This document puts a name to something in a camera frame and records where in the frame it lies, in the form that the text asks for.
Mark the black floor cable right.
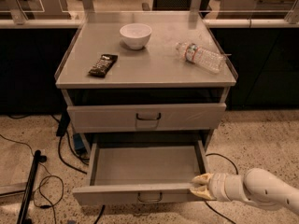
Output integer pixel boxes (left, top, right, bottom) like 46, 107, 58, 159
204, 152, 239, 224

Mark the grey drawer cabinet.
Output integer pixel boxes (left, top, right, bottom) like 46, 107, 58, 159
56, 11, 237, 147

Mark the thin black looped cable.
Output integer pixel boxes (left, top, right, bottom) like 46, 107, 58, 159
0, 134, 65, 224

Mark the dark snack bar packet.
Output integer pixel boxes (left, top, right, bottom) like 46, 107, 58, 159
89, 54, 118, 78

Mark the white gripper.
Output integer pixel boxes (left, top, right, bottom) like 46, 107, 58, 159
190, 173, 247, 202

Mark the clear acrylic barrier panel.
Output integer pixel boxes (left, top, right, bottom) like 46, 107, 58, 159
0, 0, 299, 25

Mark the white ceramic bowl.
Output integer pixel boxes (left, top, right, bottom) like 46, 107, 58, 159
120, 23, 152, 49

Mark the black power adapter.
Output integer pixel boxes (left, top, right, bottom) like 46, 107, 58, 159
56, 111, 70, 137

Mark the grey drawer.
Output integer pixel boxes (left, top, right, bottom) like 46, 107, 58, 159
73, 141, 208, 205
67, 104, 226, 133

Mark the black floor cable left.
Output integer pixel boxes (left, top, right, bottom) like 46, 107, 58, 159
50, 114, 106, 224

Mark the clear plastic water bottle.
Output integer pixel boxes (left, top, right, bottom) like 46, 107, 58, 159
176, 42, 226, 74

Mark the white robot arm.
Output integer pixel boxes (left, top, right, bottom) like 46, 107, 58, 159
190, 168, 299, 215

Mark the black floor cable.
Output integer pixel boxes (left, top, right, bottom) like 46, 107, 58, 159
50, 114, 106, 224
204, 152, 239, 224

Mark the black metal stand bar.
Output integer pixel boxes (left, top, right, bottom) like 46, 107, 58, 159
16, 150, 46, 224

